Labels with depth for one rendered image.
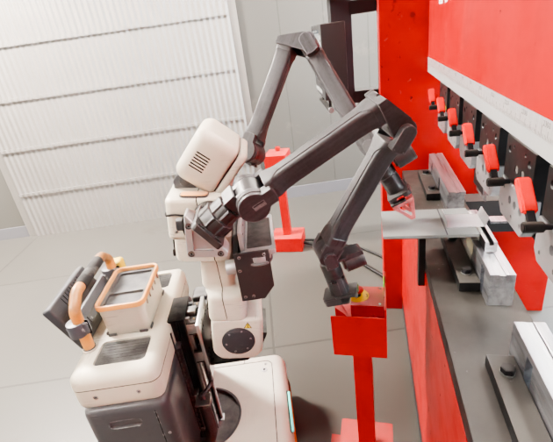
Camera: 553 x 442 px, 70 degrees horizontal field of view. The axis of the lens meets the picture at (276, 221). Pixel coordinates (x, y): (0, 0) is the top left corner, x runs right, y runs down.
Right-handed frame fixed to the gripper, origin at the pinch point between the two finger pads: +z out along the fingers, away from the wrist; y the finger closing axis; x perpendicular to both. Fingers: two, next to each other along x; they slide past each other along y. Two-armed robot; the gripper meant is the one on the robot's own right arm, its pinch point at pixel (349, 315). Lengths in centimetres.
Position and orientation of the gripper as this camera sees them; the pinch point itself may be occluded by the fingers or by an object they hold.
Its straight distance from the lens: 125.8
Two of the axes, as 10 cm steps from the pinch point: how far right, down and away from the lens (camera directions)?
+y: 9.0, -2.4, -3.5
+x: 2.3, -4.2, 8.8
